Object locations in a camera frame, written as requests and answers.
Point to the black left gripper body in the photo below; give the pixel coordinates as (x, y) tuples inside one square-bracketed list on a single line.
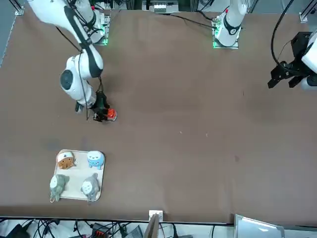
[(298, 49)]

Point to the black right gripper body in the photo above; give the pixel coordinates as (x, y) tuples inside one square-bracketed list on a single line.
[(99, 101)]

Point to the orange-and-blue toy bus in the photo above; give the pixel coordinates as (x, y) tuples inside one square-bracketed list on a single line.
[(112, 114)]

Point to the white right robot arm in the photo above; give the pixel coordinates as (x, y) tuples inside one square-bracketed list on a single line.
[(74, 81)]

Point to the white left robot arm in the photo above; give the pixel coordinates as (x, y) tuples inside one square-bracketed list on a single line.
[(231, 24)]

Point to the light blue plush toy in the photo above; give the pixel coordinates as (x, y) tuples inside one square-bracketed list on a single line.
[(95, 160)]

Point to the brown plush with white cap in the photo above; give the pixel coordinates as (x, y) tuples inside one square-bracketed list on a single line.
[(65, 162)]

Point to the beige plastic tray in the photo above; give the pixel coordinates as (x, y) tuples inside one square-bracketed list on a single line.
[(76, 183)]

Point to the grey plush with white face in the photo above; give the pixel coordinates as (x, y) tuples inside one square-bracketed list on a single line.
[(89, 187)]

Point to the green-grey plush toy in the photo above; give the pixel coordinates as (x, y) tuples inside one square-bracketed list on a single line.
[(58, 186)]

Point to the white power strip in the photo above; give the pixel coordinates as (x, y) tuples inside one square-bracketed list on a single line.
[(163, 7)]

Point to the red-and-black connector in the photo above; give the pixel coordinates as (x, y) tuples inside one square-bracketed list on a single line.
[(99, 233)]

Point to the black power adapter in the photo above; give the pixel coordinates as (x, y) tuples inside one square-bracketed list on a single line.
[(18, 231)]

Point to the grey metal case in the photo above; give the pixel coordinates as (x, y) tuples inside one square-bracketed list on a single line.
[(255, 228)]

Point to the aluminium frame bracket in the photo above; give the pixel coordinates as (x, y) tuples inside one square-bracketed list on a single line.
[(303, 17), (19, 10)]

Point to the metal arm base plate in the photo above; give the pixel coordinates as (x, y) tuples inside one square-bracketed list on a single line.
[(107, 41), (235, 45)]

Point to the slanted metal frame post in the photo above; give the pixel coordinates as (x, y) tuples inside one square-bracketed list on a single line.
[(152, 228)]

